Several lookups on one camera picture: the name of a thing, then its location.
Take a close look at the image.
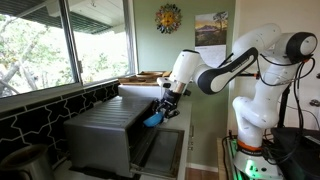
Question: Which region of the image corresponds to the black equipment case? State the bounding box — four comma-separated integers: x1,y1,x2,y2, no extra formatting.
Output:
270,126,320,180

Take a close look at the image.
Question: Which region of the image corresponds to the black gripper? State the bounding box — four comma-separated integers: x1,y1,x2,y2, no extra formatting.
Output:
151,89,183,121

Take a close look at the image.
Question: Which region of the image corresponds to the white microwave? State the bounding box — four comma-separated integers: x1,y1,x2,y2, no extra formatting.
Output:
117,83,168,100

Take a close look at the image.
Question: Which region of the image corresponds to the metal window frame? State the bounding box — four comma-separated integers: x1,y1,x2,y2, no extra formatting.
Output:
0,0,138,101

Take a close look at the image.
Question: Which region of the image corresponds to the shallow wooden dish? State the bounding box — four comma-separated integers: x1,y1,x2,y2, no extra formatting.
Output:
135,70,165,80

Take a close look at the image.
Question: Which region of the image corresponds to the metal pot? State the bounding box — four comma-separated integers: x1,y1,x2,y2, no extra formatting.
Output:
0,143,57,180

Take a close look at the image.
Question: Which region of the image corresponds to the metal door knob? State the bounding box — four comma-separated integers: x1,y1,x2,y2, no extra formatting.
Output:
308,98,320,108

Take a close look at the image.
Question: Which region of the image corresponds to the wooden tray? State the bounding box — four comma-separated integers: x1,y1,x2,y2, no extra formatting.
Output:
117,70,173,87

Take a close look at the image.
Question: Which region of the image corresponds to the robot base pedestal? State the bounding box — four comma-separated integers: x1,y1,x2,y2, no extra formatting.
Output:
232,139,285,180

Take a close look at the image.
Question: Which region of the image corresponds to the silver toaster oven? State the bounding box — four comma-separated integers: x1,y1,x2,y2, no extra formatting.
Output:
62,95,162,179

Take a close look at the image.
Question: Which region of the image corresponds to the colourful sun wall ornament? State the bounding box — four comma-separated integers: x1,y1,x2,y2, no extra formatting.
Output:
154,3,183,35

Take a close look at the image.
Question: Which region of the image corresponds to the black camera stand pole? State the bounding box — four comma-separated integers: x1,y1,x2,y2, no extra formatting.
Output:
277,84,292,129

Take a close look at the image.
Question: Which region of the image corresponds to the glass toaster oven door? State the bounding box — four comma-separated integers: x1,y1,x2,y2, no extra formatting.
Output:
129,127,186,180

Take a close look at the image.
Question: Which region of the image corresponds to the black shoulder cable bundle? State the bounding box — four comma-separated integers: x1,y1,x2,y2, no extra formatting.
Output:
257,52,317,132

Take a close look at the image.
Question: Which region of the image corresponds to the landscape wall calendar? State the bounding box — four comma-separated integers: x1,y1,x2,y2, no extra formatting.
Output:
194,11,230,69

